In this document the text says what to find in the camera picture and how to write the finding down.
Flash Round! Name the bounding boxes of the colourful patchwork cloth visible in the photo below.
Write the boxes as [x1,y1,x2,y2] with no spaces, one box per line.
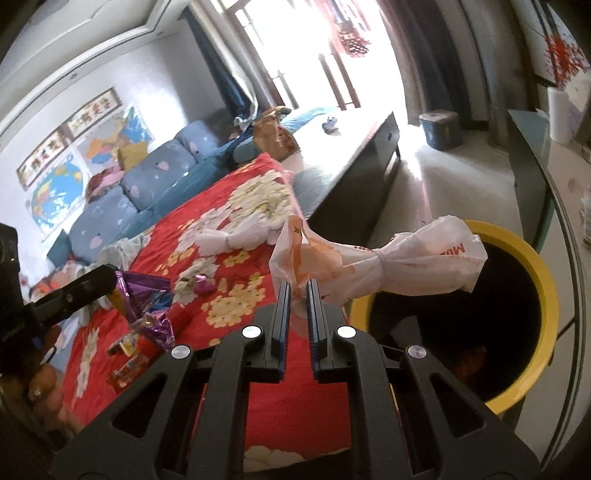
[27,257,94,302]

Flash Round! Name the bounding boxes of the pile of pink clothes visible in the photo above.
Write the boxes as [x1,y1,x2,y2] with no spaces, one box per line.
[87,168,126,202]

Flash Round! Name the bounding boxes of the framed flower embroidery picture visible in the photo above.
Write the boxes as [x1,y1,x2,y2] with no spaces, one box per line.
[16,128,68,191]
[66,87,124,138]

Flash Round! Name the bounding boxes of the glass top desk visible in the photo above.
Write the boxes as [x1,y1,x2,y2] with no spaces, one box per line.
[507,108,591,445]

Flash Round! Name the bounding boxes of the blue curtain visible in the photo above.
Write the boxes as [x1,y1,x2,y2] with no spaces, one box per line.
[184,8,260,118]

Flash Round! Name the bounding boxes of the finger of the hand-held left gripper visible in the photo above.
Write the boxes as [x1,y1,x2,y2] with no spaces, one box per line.
[31,264,117,326]

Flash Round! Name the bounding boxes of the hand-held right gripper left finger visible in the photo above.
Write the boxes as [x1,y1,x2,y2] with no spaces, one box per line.
[51,279,294,480]

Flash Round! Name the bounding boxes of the dark low table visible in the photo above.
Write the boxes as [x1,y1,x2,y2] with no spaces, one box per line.
[292,110,401,251]

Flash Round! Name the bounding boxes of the purple foil snack wrapper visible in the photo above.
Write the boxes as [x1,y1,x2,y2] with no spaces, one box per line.
[113,271,175,352]

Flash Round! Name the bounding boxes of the red floral blanket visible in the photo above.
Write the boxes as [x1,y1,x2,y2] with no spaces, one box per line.
[60,152,352,472]

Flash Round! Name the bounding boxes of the blue storage box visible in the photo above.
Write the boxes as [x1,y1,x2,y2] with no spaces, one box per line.
[418,112,462,151]

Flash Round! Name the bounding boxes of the white foam net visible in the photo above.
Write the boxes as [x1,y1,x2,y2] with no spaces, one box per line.
[191,215,281,253]

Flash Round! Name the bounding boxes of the red flower wall picture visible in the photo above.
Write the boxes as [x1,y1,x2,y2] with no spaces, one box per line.
[521,0,591,89]

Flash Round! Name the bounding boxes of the white paper towel roll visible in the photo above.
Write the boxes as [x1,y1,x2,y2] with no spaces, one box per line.
[547,87,584,145]

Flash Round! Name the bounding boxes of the brown paper bag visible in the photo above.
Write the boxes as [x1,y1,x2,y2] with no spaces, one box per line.
[252,106,302,161]

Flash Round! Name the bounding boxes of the person's left hand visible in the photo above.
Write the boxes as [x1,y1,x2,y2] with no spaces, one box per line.
[27,325,77,431]

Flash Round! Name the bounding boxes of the yellow rimmed black bin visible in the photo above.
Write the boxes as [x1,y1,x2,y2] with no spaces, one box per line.
[347,220,560,415]

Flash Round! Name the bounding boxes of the grey heart print cushion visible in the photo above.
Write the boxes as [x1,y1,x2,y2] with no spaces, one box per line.
[174,120,223,161]
[120,140,198,209]
[68,186,140,251]

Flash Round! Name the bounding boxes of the grey green cloth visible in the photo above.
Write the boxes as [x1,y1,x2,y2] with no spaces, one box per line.
[98,232,149,271]

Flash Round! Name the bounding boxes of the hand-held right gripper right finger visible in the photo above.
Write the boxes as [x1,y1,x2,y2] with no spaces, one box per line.
[307,279,541,480]

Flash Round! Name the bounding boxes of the world map poster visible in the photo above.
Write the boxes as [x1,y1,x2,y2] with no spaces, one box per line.
[25,150,89,241]

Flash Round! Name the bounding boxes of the orange white plastic bag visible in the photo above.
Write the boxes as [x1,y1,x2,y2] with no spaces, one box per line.
[269,215,489,308]

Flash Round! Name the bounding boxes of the orange snack wrapper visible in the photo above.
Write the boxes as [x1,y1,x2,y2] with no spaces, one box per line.
[107,354,154,394]

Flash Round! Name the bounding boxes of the yellow snack wrapper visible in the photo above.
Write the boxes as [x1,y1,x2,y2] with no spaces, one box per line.
[107,331,149,357]

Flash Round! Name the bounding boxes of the colourful country map poster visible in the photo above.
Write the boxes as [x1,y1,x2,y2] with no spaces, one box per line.
[76,103,156,168]

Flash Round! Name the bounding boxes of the yellow pillow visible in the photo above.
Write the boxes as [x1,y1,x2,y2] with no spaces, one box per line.
[117,140,149,170]

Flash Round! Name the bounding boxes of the red hanging decoration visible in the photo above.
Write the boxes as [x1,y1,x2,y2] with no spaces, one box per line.
[329,0,373,59]

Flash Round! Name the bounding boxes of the dark grey curtain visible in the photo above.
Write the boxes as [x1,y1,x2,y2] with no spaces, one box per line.
[396,0,505,136]

